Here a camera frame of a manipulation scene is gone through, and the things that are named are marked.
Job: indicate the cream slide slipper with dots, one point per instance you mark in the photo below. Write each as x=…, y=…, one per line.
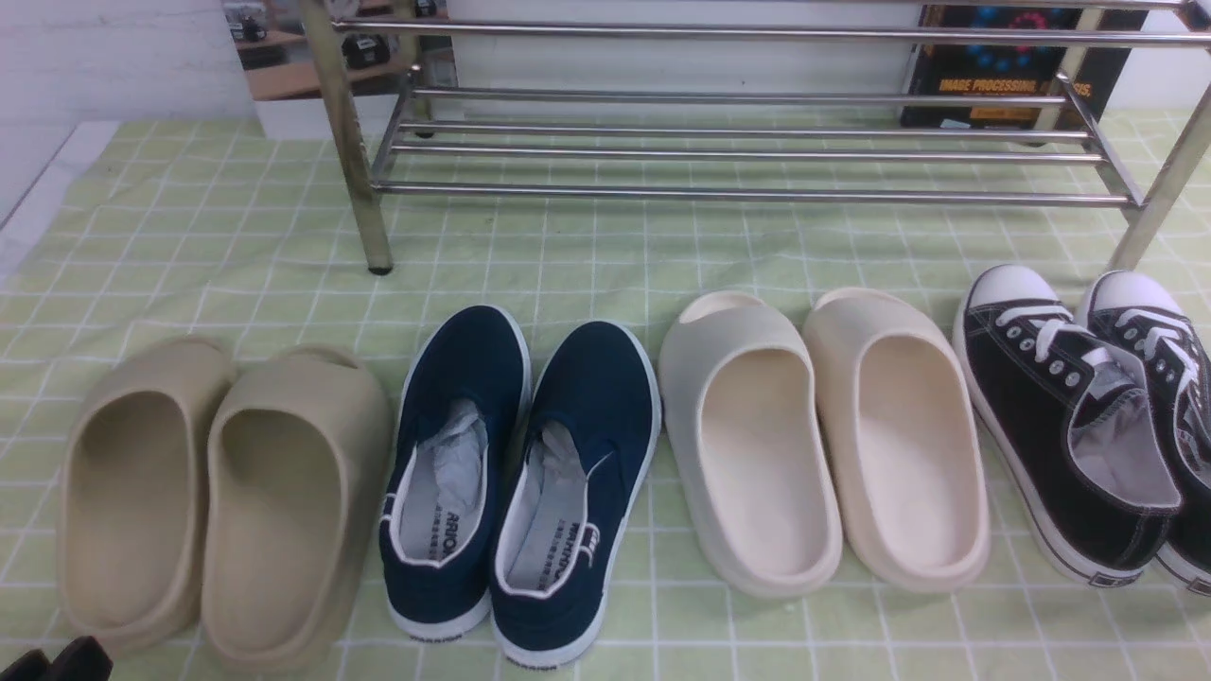
x=903, y=448
x=738, y=392

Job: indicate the black grey robot left arm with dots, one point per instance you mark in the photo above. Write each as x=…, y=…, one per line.
x=83, y=659

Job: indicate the black image processing book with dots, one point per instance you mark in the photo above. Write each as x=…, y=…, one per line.
x=990, y=70

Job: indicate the green checkered tablecloth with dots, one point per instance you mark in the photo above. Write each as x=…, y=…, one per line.
x=153, y=229

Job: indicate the black canvas sneaker left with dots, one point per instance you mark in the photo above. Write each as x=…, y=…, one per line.
x=1071, y=415

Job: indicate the tan slide slipper right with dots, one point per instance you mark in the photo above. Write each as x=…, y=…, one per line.
x=297, y=454

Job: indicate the cream slide slipper left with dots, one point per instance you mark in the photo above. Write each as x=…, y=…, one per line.
x=738, y=392

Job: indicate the tan slide slipper left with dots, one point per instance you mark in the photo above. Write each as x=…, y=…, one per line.
x=134, y=494

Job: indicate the black canvas sneaker right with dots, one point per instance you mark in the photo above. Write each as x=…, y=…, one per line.
x=1132, y=311

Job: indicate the cream slide slipper right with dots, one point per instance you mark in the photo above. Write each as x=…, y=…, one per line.
x=903, y=448

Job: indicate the navy slip-on shoe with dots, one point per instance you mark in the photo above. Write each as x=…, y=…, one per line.
x=460, y=406
x=589, y=440

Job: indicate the black canvas sneaker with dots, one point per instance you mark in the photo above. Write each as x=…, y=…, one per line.
x=1132, y=311
x=1071, y=415

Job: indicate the tan slide slipper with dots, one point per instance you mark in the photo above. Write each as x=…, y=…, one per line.
x=134, y=494
x=297, y=454

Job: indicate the silver metal shoe rack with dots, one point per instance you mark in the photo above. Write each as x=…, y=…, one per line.
x=1066, y=133

